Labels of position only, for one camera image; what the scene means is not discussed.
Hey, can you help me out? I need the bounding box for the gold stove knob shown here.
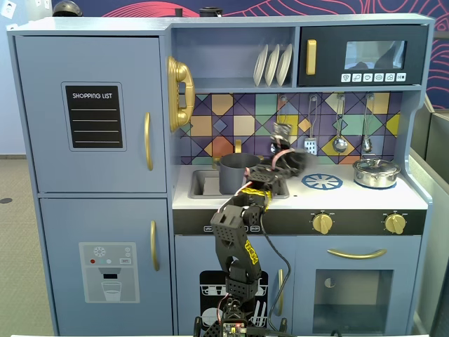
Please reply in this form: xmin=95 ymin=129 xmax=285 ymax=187
xmin=383 ymin=211 xmax=408 ymax=236
xmin=311 ymin=211 xmax=335 ymax=236

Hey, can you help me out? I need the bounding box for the gold dishwasher door handle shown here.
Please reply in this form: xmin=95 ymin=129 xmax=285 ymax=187
xmin=276 ymin=268 xmax=285 ymax=317

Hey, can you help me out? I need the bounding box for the gold microwave door handle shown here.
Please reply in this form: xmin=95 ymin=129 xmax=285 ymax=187
xmin=305 ymin=39 xmax=318 ymax=76

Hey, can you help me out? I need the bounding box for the motor controller board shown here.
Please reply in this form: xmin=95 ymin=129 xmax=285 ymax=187
xmin=222 ymin=321 xmax=247 ymax=337

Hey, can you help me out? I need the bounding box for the small wrist camera board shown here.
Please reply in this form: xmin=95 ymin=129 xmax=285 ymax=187
xmin=272 ymin=122 xmax=293 ymax=149

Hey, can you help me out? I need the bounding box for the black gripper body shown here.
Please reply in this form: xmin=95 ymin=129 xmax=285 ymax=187
xmin=269 ymin=147 xmax=300 ymax=178

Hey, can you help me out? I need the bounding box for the white wall socket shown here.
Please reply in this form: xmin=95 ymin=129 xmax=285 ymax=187
xmin=0 ymin=0 xmax=18 ymax=20

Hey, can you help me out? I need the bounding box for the white toy plate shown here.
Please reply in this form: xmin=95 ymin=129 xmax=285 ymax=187
xmin=276 ymin=43 xmax=293 ymax=87
xmin=253 ymin=44 xmax=269 ymax=87
xmin=264 ymin=44 xmax=281 ymax=88

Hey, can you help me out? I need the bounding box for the steel slotted toy spatula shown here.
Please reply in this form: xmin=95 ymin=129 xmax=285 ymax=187
xmin=303 ymin=95 xmax=321 ymax=155

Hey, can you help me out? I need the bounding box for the gray desk divider panel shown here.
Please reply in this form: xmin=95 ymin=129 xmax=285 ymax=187
xmin=408 ymin=143 xmax=449 ymax=337

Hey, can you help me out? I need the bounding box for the gold fridge door handle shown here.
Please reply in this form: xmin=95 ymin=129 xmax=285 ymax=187
xmin=149 ymin=220 xmax=161 ymax=272
xmin=143 ymin=112 xmax=155 ymax=172

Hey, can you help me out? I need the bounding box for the black cable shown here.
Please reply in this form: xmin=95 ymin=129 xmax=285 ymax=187
xmin=259 ymin=209 xmax=292 ymax=333

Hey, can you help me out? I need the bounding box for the black helmet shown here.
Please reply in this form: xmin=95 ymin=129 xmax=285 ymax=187
xmin=51 ymin=0 xmax=83 ymax=18

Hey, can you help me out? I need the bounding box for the shiny steel pot lid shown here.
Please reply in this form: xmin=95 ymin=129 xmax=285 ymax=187
xmin=353 ymin=157 xmax=400 ymax=173

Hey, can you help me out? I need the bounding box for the gold toy telephone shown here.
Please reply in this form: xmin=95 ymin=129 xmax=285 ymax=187
xmin=166 ymin=55 xmax=196 ymax=133

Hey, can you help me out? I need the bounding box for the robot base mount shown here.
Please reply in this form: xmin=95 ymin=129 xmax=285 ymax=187
xmin=194 ymin=308 xmax=289 ymax=337

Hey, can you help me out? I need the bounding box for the steel toy ladle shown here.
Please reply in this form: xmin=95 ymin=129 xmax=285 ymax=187
xmin=331 ymin=94 xmax=348 ymax=154

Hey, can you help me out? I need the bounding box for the shiny steel toy pot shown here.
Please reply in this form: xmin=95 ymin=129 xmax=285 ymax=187
xmin=352 ymin=164 xmax=401 ymax=189

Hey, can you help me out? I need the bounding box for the gold oven door handle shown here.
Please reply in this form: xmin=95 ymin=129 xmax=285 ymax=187
xmin=326 ymin=248 xmax=388 ymax=260

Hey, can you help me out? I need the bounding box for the dark gray toy pot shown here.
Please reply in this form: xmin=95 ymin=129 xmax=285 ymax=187
xmin=218 ymin=152 xmax=262 ymax=195

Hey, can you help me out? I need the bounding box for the black toy microwave door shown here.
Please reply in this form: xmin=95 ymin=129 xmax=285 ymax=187
xmin=297 ymin=25 xmax=430 ymax=87

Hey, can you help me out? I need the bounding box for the blue toy play kitchen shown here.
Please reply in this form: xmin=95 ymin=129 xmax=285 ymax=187
xmin=6 ymin=13 xmax=436 ymax=336

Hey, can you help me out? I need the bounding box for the steel toy spoon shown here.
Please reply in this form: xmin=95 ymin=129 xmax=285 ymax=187
xmin=361 ymin=94 xmax=375 ymax=154

